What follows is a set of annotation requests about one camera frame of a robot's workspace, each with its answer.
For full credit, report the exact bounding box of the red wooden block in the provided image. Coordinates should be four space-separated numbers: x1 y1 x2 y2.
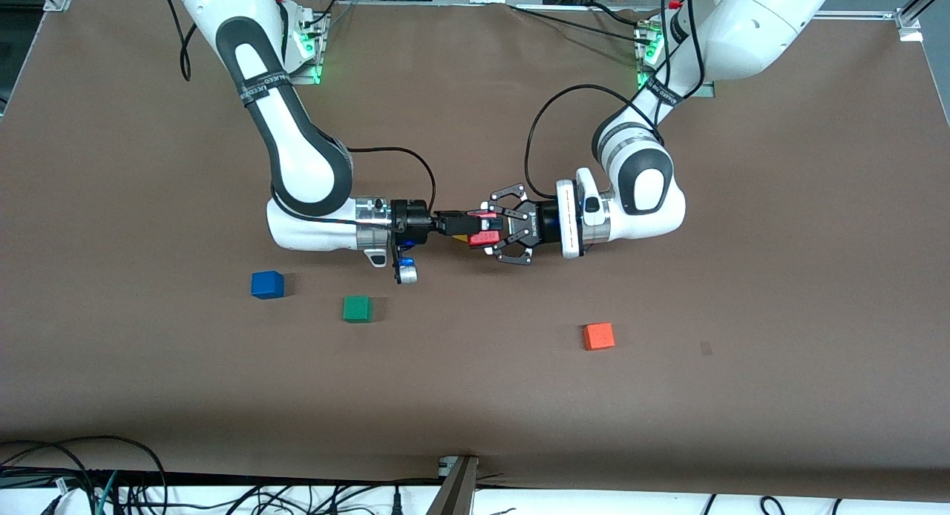
468 211 502 248

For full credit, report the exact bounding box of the orange wooden block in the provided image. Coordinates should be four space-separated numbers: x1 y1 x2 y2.
583 322 616 352

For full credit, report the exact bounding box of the blue wooden block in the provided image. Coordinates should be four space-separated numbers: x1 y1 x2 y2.
251 270 285 301

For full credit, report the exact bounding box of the brown table cover sheet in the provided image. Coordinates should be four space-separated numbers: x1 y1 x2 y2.
0 0 950 502

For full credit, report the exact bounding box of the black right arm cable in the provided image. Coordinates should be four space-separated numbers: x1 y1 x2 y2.
159 0 437 214

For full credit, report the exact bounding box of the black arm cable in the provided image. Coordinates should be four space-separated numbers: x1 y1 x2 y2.
525 0 706 198
159 0 437 214

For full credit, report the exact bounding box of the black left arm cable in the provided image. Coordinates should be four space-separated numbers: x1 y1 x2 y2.
525 0 706 198

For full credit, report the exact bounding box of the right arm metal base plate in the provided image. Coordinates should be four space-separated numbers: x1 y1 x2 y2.
284 10 325 85

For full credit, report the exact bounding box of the long black base cable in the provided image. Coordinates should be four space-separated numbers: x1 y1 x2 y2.
508 5 654 45

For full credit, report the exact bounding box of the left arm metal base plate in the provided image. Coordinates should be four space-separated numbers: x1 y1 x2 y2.
636 22 717 98

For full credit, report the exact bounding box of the short black base cable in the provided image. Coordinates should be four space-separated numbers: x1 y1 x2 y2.
586 1 650 27

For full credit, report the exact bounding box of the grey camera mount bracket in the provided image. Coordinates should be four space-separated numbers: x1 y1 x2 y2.
426 456 480 515

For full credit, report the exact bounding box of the black looping floor cable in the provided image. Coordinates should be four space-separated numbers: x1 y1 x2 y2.
0 435 168 515

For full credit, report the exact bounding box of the teal floor cable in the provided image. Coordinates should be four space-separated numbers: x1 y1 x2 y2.
94 470 119 515

